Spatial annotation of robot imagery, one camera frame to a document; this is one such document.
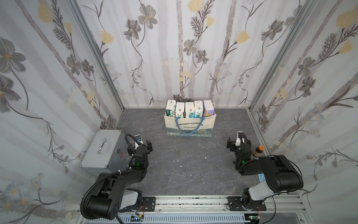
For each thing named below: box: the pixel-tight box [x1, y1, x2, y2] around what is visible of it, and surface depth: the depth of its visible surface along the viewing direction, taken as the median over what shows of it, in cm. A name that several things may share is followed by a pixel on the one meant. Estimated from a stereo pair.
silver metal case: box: [78, 129, 129, 177], surface depth 80 cm
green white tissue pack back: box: [165, 99, 177, 118], surface depth 86 cm
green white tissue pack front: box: [185, 101, 195, 119], surface depth 86 cm
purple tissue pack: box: [203, 99, 215, 118], surface depth 88 cm
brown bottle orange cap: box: [252, 145, 265, 158], surface depth 90 cm
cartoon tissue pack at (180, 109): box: [175, 102, 186, 119], surface depth 86 cm
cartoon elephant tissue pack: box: [193, 99, 204, 119], surface depth 87 cm
